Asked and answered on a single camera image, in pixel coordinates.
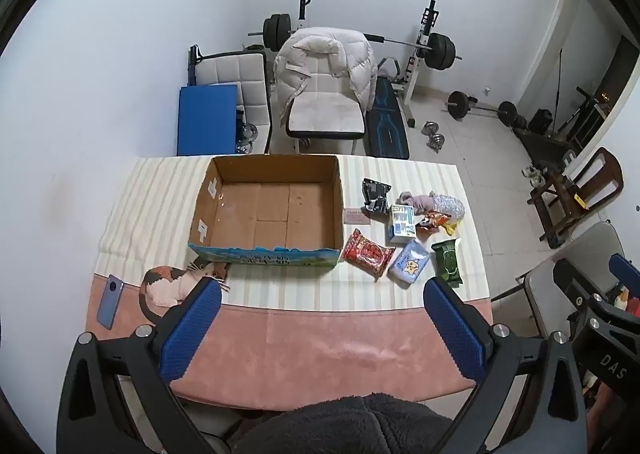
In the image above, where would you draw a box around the grey folding chair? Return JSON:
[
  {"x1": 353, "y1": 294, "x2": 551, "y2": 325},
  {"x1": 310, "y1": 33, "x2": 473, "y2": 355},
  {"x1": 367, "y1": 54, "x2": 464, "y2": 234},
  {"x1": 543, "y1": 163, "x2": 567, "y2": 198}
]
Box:
[{"x1": 492, "y1": 221, "x2": 632, "y2": 339}]

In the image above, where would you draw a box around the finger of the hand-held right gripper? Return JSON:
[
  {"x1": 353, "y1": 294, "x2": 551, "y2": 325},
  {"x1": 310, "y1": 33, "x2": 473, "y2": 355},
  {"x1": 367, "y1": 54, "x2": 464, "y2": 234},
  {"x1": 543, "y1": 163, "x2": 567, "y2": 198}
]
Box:
[
  {"x1": 608, "y1": 253, "x2": 640, "y2": 286},
  {"x1": 552, "y1": 257, "x2": 602, "y2": 316}
]

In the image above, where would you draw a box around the person's dark fleece clothing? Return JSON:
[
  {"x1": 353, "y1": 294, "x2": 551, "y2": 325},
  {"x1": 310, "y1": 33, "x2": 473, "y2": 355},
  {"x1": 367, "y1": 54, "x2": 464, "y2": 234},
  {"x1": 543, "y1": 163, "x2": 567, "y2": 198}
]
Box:
[{"x1": 226, "y1": 392, "x2": 454, "y2": 454}]

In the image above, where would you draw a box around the black foil packet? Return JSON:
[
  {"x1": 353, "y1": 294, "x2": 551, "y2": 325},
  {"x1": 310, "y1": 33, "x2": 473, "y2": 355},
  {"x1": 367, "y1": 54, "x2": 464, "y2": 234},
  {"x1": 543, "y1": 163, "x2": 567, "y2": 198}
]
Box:
[{"x1": 362, "y1": 177, "x2": 392, "y2": 219}]

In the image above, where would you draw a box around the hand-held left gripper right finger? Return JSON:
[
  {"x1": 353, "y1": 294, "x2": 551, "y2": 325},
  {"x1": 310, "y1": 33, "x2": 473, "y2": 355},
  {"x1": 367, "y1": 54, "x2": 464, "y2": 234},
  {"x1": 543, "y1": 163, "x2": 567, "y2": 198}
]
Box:
[{"x1": 423, "y1": 277, "x2": 588, "y2": 454}]

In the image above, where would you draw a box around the white puffer jacket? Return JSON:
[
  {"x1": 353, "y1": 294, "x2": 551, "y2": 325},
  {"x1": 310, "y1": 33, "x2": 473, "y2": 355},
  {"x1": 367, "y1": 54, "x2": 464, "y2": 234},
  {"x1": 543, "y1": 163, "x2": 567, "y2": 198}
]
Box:
[{"x1": 273, "y1": 26, "x2": 379, "y2": 121}]

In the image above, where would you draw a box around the blue smartphone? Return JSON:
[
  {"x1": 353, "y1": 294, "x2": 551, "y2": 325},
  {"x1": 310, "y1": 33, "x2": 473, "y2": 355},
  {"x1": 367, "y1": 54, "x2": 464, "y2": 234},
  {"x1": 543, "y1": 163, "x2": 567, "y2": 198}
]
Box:
[{"x1": 96, "y1": 273, "x2": 123, "y2": 331}]

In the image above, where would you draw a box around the white and blue carton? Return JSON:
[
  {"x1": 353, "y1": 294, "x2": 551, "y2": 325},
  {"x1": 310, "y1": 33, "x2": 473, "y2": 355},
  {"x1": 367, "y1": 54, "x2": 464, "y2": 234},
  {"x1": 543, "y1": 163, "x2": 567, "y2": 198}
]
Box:
[{"x1": 385, "y1": 203, "x2": 419, "y2": 246}]

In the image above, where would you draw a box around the pink cloth toy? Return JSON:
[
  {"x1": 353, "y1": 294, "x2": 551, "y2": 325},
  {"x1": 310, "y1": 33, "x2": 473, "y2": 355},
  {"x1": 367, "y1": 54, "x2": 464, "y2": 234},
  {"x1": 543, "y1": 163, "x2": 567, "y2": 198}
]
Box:
[{"x1": 397, "y1": 191, "x2": 437, "y2": 213}]

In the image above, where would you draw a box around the dark wooden chair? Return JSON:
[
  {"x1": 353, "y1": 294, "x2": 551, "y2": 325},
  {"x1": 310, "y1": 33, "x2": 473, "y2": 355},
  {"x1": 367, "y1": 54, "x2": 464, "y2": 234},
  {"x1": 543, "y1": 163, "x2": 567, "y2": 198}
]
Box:
[{"x1": 527, "y1": 146, "x2": 625, "y2": 249}]

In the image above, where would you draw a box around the green wet wipes pack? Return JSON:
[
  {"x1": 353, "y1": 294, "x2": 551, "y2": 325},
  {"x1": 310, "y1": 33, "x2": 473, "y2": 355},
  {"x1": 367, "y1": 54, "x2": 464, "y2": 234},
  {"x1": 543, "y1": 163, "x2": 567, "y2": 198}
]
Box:
[{"x1": 429, "y1": 237, "x2": 466, "y2": 289}]

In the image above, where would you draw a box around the white padded chair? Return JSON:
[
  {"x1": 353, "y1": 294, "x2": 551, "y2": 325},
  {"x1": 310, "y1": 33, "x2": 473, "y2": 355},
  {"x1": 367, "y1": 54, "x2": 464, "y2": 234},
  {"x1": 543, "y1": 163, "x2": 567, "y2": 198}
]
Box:
[
  {"x1": 284, "y1": 69, "x2": 367, "y2": 155},
  {"x1": 188, "y1": 45, "x2": 274, "y2": 156}
]

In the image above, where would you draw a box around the silver and yellow scouring pad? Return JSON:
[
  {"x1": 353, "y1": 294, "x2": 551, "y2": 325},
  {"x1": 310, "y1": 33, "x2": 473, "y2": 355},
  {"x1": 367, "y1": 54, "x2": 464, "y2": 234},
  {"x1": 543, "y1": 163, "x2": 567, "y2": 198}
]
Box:
[{"x1": 430, "y1": 193, "x2": 466, "y2": 226}]

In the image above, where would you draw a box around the orange snack packet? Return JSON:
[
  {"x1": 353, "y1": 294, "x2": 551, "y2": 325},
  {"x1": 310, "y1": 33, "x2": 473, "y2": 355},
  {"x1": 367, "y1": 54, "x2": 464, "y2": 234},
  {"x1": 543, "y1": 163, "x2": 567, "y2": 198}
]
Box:
[{"x1": 417, "y1": 211, "x2": 451, "y2": 235}]

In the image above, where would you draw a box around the red snack packet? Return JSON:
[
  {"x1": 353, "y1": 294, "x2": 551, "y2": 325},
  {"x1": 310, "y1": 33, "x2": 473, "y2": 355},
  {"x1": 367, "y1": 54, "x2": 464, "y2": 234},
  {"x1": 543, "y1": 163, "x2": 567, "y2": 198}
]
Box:
[{"x1": 341, "y1": 228, "x2": 396, "y2": 280}]

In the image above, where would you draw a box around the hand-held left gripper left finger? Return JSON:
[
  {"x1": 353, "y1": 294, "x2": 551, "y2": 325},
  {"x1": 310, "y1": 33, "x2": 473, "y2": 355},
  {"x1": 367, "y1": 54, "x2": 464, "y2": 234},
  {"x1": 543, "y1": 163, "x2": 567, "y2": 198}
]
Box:
[{"x1": 57, "y1": 278, "x2": 223, "y2": 454}]

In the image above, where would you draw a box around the white barbell rack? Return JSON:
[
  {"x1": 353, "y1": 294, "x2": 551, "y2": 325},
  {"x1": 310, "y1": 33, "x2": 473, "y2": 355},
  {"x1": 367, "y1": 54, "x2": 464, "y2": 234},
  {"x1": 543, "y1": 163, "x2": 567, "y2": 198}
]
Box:
[{"x1": 297, "y1": 0, "x2": 438, "y2": 129}]

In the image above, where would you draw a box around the light blue tissue pack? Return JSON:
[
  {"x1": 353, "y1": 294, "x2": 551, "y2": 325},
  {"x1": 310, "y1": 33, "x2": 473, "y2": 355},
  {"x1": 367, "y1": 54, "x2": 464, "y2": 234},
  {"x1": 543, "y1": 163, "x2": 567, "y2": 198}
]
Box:
[{"x1": 388, "y1": 239, "x2": 432, "y2": 285}]

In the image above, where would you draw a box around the black weight bench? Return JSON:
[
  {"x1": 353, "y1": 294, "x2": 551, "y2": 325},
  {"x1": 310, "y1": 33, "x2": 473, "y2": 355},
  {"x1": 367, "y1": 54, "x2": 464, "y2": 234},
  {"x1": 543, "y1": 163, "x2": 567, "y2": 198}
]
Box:
[{"x1": 364, "y1": 76, "x2": 411, "y2": 159}]

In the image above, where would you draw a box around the cardboard box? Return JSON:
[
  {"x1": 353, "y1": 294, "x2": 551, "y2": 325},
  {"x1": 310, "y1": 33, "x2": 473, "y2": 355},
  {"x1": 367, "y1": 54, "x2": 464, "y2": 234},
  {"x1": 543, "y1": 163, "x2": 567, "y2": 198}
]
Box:
[{"x1": 188, "y1": 155, "x2": 346, "y2": 269}]

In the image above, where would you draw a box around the striped cat print tablecloth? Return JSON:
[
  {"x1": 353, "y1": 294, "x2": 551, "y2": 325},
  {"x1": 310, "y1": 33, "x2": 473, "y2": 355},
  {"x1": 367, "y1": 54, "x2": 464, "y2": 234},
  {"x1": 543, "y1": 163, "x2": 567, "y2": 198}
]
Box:
[{"x1": 84, "y1": 153, "x2": 494, "y2": 411}]

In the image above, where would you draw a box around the short barbell with black plates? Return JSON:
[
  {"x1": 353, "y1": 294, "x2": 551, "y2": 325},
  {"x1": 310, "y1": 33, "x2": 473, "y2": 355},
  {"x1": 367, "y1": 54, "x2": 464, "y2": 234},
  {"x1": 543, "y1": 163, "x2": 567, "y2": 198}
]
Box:
[{"x1": 446, "y1": 90, "x2": 519, "y2": 128}]

